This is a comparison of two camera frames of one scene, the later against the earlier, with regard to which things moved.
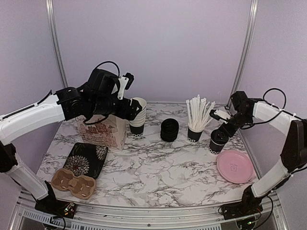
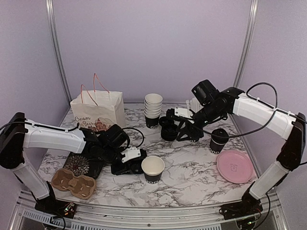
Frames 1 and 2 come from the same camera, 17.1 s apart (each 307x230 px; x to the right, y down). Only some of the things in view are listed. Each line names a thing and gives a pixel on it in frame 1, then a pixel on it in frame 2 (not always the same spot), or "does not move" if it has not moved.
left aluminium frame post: [50, 6] does not move
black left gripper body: [123, 111] → [116, 170]
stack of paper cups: [137, 126] → [152, 104]
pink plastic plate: [235, 166] does not move
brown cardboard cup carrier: [81, 186] does not move
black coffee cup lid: [219, 136] does not move
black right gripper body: [231, 131] → [193, 130]
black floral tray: [87, 159] does not move
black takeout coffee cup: [214, 148] does not move
